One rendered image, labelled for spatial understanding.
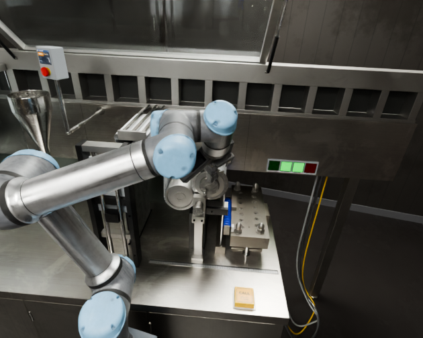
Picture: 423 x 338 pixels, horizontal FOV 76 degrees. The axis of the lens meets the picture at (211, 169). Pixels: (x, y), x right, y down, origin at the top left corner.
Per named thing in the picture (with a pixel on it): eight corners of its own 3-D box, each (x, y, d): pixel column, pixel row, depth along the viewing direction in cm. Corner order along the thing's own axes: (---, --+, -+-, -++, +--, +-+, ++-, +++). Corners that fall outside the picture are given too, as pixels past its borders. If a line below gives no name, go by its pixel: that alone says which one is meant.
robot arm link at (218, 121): (199, 96, 60) (238, 96, 60) (198, 123, 70) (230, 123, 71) (201, 127, 57) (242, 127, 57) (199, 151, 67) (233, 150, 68)
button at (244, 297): (234, 306, 99) (234, 302, 97) (234, 290, 105) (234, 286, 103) (254, 308, 98) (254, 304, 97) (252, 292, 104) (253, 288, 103)
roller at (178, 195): (165, 208, 113) (164, 184, 107) (176, 177, 135) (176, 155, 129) (194, 210, 112) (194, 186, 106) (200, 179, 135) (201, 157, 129)
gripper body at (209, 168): (231, 165, 84) (238, 147, 73) (209, 179, 82) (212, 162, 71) (217, 146, 86) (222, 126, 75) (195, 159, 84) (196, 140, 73)
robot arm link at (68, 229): (102, 322, 83) (-40, 184, 57) (113, 282, 96) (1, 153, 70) (137, 310, 82) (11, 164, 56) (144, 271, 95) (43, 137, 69)
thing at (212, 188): (223, 187, 103) (209, 198, 106) (223, 184, 105) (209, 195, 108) (209, 174, 101) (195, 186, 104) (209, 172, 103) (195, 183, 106)
